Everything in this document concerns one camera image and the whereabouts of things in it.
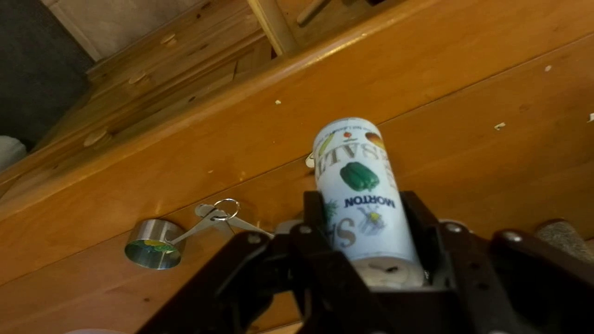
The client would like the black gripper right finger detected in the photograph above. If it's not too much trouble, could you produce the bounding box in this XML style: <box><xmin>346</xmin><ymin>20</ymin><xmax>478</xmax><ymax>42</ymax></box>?
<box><xmin>400</xmin><ymin>189</ymin><xmax>594</xmax><ymax>334</ymax></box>

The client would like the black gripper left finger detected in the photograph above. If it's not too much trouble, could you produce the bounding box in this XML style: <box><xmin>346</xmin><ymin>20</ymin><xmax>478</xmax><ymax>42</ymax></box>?
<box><xmin>138</xmin><ymin>189</ymin><xmax>387</xmax><ymax>334</ymax></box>

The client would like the white salt shaker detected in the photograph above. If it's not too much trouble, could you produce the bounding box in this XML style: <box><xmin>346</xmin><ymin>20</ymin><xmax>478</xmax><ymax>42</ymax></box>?
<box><xmin>311</xmin><ymin>116</ymin><xmax>430</xmax><ymax>289</ymax></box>

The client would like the small steel measuring cup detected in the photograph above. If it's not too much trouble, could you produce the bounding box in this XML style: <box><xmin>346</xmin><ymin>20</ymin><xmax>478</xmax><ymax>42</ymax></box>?
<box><xmin>123</xmin><ymin>209</ymin><xmax>233</xmax><ymax>272</ymax></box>

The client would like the light grey cushion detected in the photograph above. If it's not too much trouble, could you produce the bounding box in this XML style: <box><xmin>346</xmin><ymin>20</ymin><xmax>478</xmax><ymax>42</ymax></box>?
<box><xmin>0</xmin><ymin>133</ymin><xmax>31</xmax><ymax>170</ymax></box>

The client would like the steel key ring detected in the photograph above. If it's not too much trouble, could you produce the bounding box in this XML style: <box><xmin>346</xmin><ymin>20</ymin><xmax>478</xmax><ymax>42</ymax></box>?
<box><xmin>211</xmin><ymin>196</ymin><xmax>244</xmax><ymax>226</ymax></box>

